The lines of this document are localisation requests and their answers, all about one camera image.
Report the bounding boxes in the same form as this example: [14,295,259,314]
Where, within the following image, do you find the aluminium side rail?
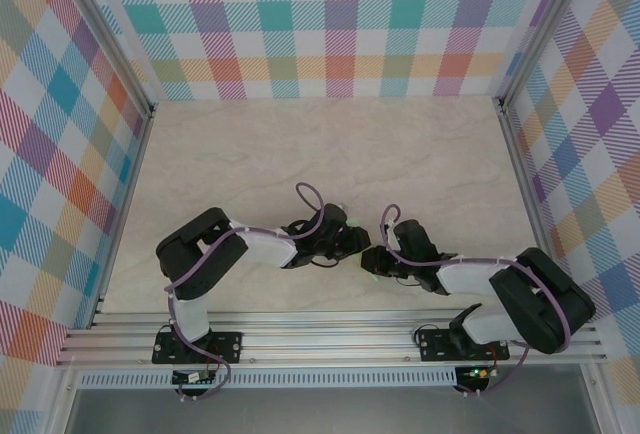
[494,101,574,323]
[84,108,156,330]

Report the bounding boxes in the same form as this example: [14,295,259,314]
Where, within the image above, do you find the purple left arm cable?
[164,181,327,402]

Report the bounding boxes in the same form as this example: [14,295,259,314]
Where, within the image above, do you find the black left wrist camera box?
[319,203,349,235]

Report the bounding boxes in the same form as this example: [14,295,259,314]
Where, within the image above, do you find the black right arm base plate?
[417,328,510,363]

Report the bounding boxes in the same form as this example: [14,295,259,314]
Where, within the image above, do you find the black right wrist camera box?
[392,218,441,260]

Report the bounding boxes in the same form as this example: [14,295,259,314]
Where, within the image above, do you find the grey metal panel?
[64,387,601,434]

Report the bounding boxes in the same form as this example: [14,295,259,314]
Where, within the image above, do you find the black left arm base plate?
[151,331,245,365]

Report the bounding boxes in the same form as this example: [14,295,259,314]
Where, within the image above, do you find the thin red wire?
[205,348,225,381]
[483,342,502,378]

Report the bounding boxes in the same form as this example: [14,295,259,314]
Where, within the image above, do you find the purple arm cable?
[380,203,574,399]
[164,181,327,402]

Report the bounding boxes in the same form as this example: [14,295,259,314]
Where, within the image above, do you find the perforated grey cable tray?
[77,372,459,389]

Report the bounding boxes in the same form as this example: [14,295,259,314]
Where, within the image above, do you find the aluminium corner post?
[492,0,591,115]
[58,0,157,123]

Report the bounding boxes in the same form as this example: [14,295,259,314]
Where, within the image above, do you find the small black circuit board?
[172,371,216,386]

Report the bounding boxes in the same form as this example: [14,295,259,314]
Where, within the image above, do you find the circuit board with green light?
[457,366,501,383]

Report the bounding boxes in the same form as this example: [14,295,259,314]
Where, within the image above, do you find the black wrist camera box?
[392,218,441,260]
[319,203,349,235]

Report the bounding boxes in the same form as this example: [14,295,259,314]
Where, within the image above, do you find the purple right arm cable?
[380,203,574,399]

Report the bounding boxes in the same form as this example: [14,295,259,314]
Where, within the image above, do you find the aluminium mounting rail frame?
[54,309,609,368]

